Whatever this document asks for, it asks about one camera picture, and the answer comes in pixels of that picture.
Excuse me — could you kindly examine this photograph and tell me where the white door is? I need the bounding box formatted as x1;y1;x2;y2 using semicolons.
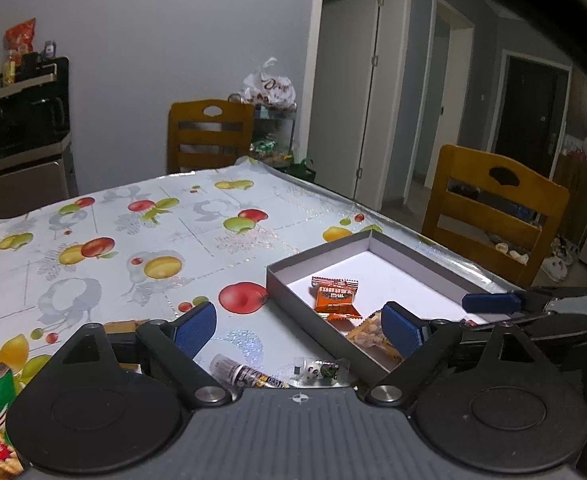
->
356;0;387;206

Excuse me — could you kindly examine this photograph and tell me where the white printed plastic bag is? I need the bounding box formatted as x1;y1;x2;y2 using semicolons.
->
241;57;298;108

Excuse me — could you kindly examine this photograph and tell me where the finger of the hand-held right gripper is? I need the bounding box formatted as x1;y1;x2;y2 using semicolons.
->
466;312;587;341
462;286;587;318

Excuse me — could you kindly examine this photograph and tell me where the wooden chair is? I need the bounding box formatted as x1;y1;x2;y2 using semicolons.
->
168;100;255;176
421;144;570;288

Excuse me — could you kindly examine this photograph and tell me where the grey cardboard box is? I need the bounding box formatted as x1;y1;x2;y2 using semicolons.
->
266;230;527;373

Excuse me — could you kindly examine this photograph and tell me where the grey cabinet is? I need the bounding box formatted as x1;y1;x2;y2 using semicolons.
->
0;142;79;220

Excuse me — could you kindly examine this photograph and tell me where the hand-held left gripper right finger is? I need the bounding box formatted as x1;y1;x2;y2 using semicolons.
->
365;301;549;407

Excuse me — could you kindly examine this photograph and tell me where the green shopping bag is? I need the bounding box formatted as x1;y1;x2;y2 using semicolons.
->
286;159;317;183

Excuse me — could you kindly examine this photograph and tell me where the fruit print tablecloth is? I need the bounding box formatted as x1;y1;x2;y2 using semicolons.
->
0;157;524;480

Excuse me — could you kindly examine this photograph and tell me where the red snack bag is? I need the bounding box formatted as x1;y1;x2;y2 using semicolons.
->
4;17;37;56

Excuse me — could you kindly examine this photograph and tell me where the orange snack packet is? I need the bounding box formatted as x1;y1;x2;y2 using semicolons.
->
311;276;363;322

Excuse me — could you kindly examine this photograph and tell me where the metal storage rack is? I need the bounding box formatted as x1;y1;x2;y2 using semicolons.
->
251;102;299;171

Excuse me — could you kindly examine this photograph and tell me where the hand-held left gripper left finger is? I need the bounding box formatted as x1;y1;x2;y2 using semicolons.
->
48;301;232;406

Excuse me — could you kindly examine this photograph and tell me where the clear tan pastry packet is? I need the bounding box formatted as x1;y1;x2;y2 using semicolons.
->
344;310;404;363

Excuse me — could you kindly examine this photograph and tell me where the dark door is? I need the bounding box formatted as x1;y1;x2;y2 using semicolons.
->
493;55;571;181

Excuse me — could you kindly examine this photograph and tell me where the small clear panda candy packet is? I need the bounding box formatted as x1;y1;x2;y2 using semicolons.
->
293;355;351;388

